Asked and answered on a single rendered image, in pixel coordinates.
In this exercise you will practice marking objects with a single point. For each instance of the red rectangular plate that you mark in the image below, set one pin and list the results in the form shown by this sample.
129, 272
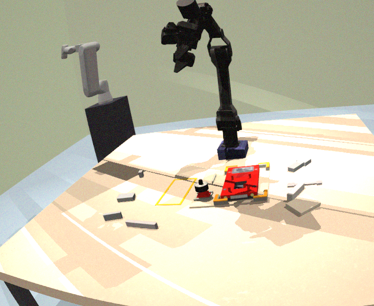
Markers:
241, 183

